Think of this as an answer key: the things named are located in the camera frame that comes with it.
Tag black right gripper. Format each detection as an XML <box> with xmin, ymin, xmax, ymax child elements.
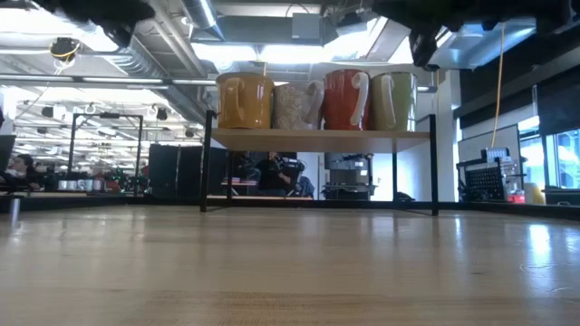
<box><xmin>371</xmin><ymin>0</ymin><xmax>459</xmax><ymax>72</ymax></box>

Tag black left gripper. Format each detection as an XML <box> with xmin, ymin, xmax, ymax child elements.
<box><xmin>90</xmin><ymin>0</ymin><xmax>156</xmax><ymax>49</ymax></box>

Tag cream mug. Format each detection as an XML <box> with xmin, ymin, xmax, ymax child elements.
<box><xmin>369</xmin><ymin>71</ymin><xmax>419</xmax><ymax>133</ymax></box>

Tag red mug white handle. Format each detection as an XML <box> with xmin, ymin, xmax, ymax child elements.
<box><xmin>323</xmin><ymin>68</ymin><xmax>372</xmax><ymax>132</ymax></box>

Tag amber mug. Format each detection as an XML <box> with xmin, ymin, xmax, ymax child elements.
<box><xmin>216</xmin><ymin>72</ymin><xmax>276</xmax><ymax>130</ymax></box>

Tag grey floral mug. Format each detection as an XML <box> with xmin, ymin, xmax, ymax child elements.
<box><xmin>271</xmin><ymin>80</ymin><xmax>325</xmax><ymax>131</ymax></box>

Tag grey ceiling unit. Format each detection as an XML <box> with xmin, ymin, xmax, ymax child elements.
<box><xmin>291</xmin><ymin>12</ymin><xmax>324</xmax><ymax>45</ymax></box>

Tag black yellow ceiling reel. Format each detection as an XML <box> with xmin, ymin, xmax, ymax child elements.
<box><xmin>48</xmin><ymin>37</ymin><xmax>82</xmax><ymax>63</ymax></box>

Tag black partition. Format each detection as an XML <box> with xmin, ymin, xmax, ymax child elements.
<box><xmin>149</xmin><ymin>143</ymin><xmax>227</xmax><ymax>200</ymax></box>

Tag grey equipment cart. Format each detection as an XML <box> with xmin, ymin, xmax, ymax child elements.
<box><xmin>324</xmin><ymin>152</ymin><xmax>376</xmax><ymax>201</ymax></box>

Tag person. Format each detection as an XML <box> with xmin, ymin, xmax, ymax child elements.
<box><xmin>0</xmin><ymin>153</ymin><xmax>44</xmax><ymax>189</ymax></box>
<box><xmin>256</xmin><ymin>151</ymin><xmax>295</xmax><ymax>197</ymax></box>

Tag distant wooden table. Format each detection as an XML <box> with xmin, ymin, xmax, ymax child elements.
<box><xmin>206</xmin><ymin>180</ymin><xmax>314</xmax><ymax>201</ymax></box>

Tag yellow container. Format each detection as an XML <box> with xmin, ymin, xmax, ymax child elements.
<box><xmin>524</xmin><ymin>181</ymin><xmax>547</xmax><ymax>206</ymax></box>

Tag black frame stand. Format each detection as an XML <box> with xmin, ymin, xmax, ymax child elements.
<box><xmin>67</xmin><ymin>112</ymin><xmax>144</xmax><ymax>196</ymax></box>

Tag yellow hanging cable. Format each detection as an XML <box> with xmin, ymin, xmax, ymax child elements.
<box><xmin>491</xmin><ymin>20</ymin><xmax>508</xmax><ymax>149</ymax></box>

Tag wooden shelf black frame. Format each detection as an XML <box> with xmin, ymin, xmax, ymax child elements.
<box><xmin>198</xmin><ymin>110</ymin><xmax>440</xmax><ymax>216</ymax></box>

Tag black table frame rails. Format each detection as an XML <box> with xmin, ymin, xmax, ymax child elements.
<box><xmin>0</xmin><ymin>193</ymin><xmax>580</xmax><ymax>221</ymax></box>

